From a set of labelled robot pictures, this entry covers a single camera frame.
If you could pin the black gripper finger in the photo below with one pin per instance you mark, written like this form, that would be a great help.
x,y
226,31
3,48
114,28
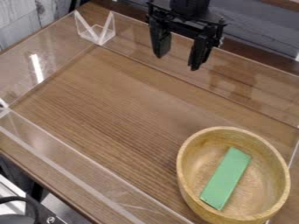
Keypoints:
x,y
161,40
201,51

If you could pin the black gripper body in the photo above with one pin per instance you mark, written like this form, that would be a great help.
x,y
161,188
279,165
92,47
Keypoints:
x,y
187,17

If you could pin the green rectangular block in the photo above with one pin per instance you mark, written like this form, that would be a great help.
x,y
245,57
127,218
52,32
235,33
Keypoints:
x,y
225,179

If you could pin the brown wooden bowl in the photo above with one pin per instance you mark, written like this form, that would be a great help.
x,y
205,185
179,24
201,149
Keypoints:
x,y
265,186

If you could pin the clear acrylic corner bracket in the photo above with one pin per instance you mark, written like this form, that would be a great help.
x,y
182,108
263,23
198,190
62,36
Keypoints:
x,y
99,34

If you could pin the clear acrylic tray wall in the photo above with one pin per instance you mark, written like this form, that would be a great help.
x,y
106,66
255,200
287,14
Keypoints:
x,y
90,187

